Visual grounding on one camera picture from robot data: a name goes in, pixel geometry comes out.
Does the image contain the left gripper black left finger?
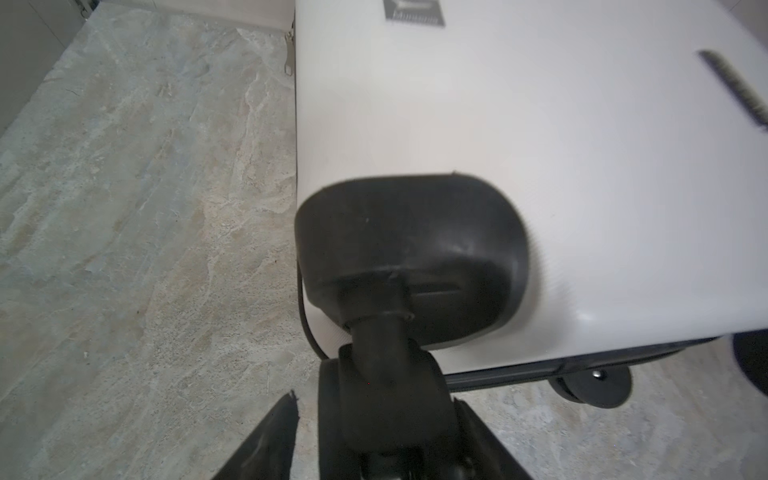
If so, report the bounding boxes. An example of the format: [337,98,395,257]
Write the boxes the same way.
[212,391,299,480]

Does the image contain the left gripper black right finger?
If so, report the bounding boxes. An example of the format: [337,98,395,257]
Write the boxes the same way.
[455,400,533,480]

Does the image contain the black and white suitcase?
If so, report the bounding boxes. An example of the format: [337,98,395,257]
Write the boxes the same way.
[289,1,767,479]

